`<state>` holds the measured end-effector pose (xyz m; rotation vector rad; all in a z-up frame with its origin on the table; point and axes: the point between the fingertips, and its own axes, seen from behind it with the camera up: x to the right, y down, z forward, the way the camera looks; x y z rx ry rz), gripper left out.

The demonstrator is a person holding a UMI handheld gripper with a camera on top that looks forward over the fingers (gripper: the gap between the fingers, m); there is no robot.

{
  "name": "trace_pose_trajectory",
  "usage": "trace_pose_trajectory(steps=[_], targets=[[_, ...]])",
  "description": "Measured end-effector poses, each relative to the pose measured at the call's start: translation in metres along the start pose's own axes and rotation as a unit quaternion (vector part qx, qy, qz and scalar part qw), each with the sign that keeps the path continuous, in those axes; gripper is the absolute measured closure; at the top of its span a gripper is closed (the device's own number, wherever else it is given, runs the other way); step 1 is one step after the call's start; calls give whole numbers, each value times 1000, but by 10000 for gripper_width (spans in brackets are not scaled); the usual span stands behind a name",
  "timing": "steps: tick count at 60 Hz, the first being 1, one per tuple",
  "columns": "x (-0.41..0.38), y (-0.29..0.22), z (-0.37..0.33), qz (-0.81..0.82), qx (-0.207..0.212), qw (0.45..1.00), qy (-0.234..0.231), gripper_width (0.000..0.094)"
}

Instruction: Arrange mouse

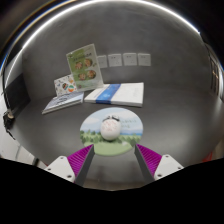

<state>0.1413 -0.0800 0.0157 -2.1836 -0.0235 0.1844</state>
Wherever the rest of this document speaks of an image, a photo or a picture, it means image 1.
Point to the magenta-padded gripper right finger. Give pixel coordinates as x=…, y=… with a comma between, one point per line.
x=165, y=165

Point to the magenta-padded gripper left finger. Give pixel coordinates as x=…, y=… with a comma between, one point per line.
x=63, y=166

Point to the white panda-print computer mouse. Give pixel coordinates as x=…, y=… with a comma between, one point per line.
x=110, y=130

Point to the round landscape-print mouse pad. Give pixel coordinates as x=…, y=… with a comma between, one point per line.
x=131, y=128

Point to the grey-cover book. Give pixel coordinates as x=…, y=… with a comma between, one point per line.
x=63, y=101

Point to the black clamp device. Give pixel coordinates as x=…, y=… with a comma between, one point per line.
x=7, y=120

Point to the white sticker sheet card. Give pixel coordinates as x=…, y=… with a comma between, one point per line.
x=65, y=86

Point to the white book with blue stripe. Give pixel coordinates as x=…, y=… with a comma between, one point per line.
x=126, y=93

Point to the black flat panel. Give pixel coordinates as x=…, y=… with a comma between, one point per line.
x=16, y=93

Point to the green food poster stand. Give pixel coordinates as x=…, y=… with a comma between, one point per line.
x=83, y=66

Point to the white wall socket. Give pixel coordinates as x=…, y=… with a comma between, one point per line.
x=144, y=59
x=103, y=61
x=130, y=59
x=115, y=60

